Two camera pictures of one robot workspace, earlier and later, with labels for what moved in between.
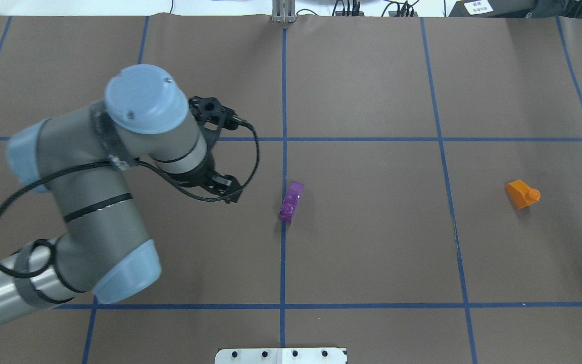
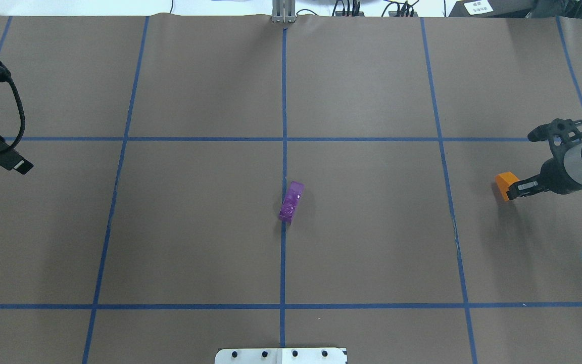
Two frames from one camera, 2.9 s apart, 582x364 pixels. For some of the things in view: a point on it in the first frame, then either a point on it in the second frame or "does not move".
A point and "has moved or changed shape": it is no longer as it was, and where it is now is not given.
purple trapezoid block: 286,211 does not move
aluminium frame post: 283,11 does not move
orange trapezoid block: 522,193 has moved or changed shape
